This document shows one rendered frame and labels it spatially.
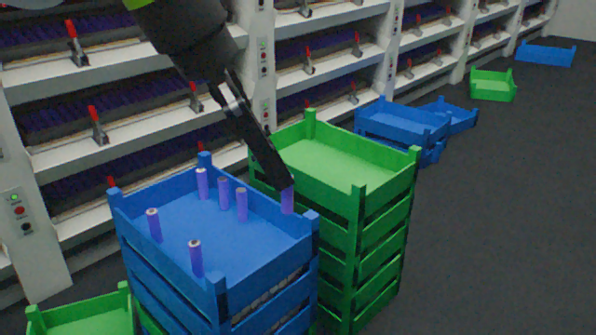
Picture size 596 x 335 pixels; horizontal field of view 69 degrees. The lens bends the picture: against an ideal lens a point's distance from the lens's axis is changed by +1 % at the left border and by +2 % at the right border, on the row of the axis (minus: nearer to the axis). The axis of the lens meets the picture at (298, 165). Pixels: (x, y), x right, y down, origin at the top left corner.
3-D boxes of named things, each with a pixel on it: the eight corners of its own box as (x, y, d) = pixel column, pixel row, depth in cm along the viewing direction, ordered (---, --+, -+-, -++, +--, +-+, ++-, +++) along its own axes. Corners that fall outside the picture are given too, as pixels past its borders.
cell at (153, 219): (166, 241, 72) (159, 209, 69) (155, 247, 71) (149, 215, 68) (159, 236, 73) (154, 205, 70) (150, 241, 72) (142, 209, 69)
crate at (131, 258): (318, 288, 74) (319, 253, 70) (223, 366, 62) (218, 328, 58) (213, 215, 92) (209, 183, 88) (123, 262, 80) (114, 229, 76)
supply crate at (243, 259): (319, 253, 70) (320, 213, 66) (218, 328, 58) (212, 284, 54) (209, 183, 88) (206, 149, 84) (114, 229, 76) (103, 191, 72)
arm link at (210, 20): (123, 5, 50) (117, 21, 42) (211, -46, 50) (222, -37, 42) (155, 50, 53) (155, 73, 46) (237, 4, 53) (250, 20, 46)
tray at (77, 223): (253, 162, 142) (261, 130, 132) (60, 253, 104) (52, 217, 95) (216, 127, 150) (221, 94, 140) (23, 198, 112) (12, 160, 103)
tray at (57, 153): (250, 109, 132) (258, 71, 123) (36, 187, 94) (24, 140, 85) (209, 73, 140) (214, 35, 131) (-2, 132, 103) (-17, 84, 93)
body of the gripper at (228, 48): (228, 28, 46) (267, 99, 51) (219, 12, 53) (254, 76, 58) (167, 63, 46) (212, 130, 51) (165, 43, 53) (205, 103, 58)
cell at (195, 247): (208, 274, 66) (203, 241, 62) (197, 281, 64) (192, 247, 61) (200, 268, 67) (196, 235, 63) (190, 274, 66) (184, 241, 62)
